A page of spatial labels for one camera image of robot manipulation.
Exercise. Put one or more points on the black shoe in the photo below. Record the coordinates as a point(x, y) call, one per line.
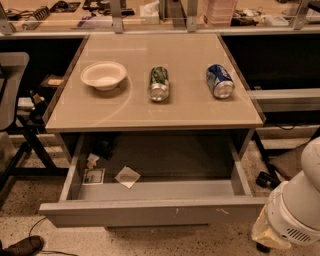
point(29, 246)

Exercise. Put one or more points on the foam padded gripper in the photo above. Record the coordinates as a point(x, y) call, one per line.
point(289, 220)

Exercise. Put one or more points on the grey top drawer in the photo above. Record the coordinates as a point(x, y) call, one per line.
point(186, 178)

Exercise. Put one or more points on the beige top drawer cabinet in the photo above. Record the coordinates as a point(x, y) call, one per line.
point(174, 81)

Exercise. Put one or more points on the crumpled paper scrap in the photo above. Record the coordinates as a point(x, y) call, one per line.
point(92, 160)

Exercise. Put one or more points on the white paper bowl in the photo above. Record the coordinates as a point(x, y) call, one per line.
point(103, 76)

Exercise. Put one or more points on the square paper card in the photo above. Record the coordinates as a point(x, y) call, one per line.
point(127, 177)

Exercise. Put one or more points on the white tissue box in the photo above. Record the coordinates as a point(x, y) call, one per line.
point(149, 13)

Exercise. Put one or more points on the grey office chair left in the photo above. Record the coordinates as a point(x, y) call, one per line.
point(13, 65)

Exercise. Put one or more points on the pink plastic storage box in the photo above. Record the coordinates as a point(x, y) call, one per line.
point(218, 12)

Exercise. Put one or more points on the green soda can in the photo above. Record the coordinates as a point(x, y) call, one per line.
point(158, 88)

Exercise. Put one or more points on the black power strip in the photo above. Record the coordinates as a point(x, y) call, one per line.
point(40, 14)

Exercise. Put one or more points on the blue soda can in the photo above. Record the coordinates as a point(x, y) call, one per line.
point(219, 81)

